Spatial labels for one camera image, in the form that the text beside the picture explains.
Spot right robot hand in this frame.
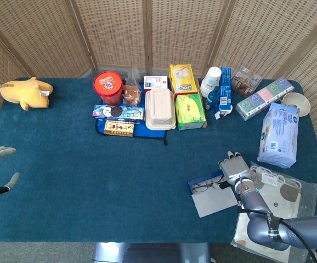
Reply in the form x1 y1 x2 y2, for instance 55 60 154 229
218 150 252 190

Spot blue glasses case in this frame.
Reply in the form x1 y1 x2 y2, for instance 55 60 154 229
186 169 239 219

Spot black wire-frame eyeglasses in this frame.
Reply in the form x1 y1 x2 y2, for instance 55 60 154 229
191 176 225 192

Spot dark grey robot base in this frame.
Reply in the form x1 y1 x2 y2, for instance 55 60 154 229
92 242 211 263

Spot light blue wipes pack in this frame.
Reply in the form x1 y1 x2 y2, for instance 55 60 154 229
257 102 300 169

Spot green tissue pack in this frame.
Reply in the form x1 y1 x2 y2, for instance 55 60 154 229
174 93 208 131

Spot blue spray bottle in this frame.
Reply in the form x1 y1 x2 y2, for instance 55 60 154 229
203 85 220 111

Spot long multicolour tissue pack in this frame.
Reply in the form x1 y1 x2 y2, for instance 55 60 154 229
235 76 296 122

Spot yellow plush toy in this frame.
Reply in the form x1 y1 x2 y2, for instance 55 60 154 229
0 77 54 111

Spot blue white carton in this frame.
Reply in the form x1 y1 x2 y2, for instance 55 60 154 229
213 66 234 121

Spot clear box brown items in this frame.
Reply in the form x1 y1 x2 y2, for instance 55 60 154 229
231 66 263 98

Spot blue pouch black trim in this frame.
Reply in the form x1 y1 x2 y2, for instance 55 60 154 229
95 119 168 146

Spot beige bowl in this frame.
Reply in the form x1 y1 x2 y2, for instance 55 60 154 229
281 92 312 117

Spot white plastic bottle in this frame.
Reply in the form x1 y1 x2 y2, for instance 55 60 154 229
200 66 222 99

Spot beige lidded lunch box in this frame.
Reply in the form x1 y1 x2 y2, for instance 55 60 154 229
145 88 177 131

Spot yellow snack box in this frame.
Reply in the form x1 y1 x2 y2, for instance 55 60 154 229
169 64 199 101

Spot small white red box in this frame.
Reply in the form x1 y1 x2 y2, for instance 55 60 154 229
143 76 168 92

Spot small yellow red box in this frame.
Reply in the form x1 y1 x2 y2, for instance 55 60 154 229
104 119 135 138

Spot blue cookie box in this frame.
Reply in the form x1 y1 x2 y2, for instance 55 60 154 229
92 104 145 123

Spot bagged brown pastry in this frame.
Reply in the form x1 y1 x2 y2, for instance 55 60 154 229
122 67 143 108

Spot red snack tub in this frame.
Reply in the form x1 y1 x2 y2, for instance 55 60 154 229
93 71 124 106

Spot wicker folding screen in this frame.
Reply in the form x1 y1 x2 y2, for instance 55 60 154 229
0 0 317 156

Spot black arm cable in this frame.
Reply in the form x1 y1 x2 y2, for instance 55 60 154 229
236 178 317 263

